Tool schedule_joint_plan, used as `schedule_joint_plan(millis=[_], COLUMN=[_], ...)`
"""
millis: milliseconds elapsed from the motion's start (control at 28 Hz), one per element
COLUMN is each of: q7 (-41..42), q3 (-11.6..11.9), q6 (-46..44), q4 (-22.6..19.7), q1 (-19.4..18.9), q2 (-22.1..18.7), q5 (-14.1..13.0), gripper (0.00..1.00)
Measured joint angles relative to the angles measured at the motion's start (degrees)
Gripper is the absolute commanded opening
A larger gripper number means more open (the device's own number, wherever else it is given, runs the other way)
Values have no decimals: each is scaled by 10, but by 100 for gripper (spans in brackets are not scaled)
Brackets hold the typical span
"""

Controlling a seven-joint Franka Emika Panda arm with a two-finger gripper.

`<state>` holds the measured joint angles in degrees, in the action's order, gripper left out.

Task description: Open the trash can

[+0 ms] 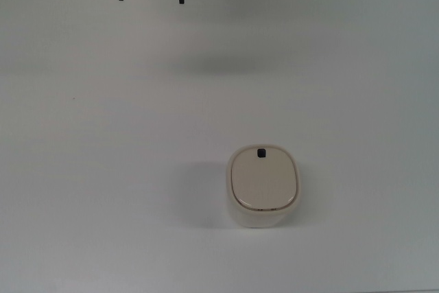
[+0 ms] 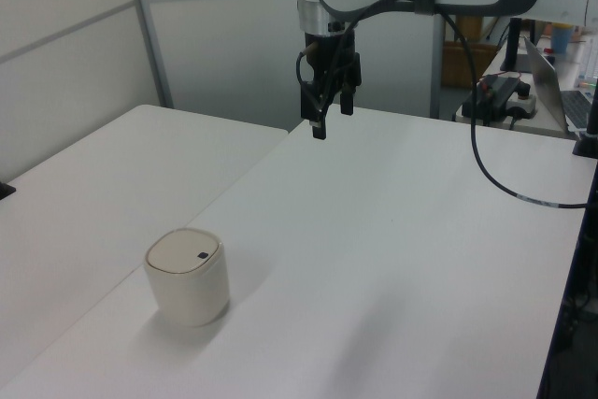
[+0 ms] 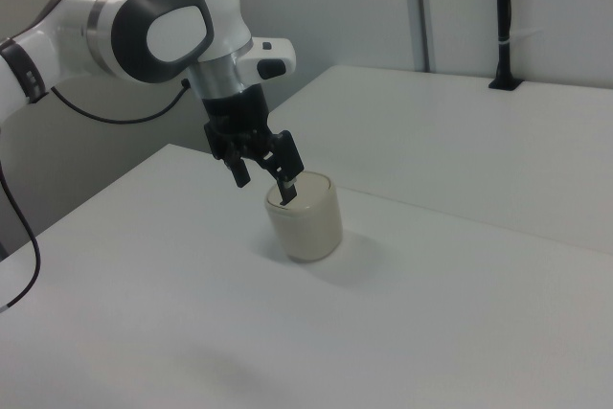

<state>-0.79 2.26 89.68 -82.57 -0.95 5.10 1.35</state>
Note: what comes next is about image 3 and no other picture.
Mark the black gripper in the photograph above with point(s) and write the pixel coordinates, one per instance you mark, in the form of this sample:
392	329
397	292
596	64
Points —
237	117

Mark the small cream trash can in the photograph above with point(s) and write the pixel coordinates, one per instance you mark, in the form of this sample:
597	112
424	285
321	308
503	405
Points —
309	232

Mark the black pole on base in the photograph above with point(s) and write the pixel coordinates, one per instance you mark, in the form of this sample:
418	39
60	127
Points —
502	6

